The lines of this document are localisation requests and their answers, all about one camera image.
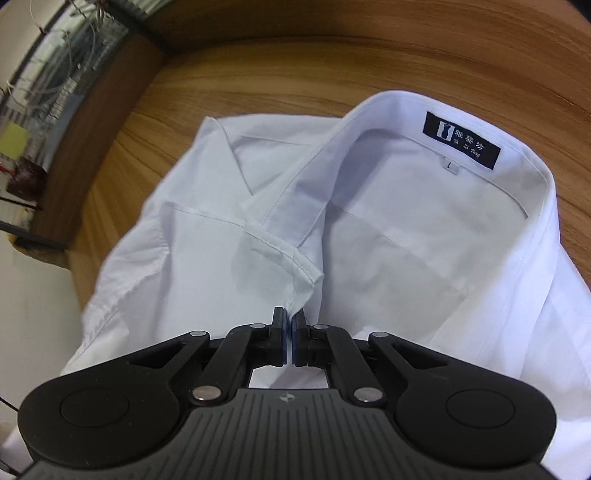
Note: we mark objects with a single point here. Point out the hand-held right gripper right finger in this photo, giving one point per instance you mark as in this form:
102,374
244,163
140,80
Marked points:
296,344

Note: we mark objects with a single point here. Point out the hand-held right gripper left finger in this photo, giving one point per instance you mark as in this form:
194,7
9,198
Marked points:
279,344

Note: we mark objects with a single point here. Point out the white button-up shirt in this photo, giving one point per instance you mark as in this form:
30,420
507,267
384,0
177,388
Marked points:
415,230

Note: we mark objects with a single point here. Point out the maroon bag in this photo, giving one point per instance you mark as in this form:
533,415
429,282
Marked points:
27,177

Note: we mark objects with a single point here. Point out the yellow sticky note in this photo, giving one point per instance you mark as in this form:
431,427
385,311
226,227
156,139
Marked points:
13,141

